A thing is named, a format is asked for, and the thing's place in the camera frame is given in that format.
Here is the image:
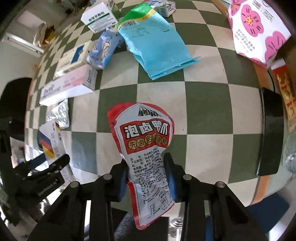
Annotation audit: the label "red duck feet snack packet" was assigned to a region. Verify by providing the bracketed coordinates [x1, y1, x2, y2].
[107, 102, 175, 230]

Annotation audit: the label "blue green snack bag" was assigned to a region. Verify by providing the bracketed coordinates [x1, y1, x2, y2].
[117, 2, 199, 80]

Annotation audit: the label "white box coloured stripes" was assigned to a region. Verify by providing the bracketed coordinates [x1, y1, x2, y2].
[38, 119, 75, 183]

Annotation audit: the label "silver blister pack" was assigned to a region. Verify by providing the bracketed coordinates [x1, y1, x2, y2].
[46, 99, 70, 130]

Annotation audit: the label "black office chair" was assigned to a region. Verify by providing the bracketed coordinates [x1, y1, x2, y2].
[1, 77, 32, 122]

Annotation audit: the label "black phone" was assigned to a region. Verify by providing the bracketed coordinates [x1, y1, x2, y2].
[257, 87, 284, 176]

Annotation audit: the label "long pink Doctor box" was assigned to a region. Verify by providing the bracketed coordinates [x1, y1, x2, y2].
[39, 64, 97, 106]

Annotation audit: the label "light blue candy wrapper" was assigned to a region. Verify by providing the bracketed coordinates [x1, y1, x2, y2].
[86, 28, 124, 70]

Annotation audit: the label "white blue medicine box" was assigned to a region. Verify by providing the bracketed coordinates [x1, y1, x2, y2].
[54, 41, 95, 78]

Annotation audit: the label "green white checkered tablecloth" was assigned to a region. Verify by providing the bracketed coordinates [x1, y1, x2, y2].
[24, 0, 271, 207]

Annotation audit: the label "red snack box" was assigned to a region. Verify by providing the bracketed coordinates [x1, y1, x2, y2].
[271, 65, 295, 133]

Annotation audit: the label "green white open box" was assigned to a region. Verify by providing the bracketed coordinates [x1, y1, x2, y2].
[81, 1, 119, 34]

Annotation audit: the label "pink flower paper bag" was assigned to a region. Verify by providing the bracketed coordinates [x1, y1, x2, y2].
[227, 0, 292, 69]

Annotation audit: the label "small red blue carton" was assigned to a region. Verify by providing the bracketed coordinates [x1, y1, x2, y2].
[145, 0, 176, 18]

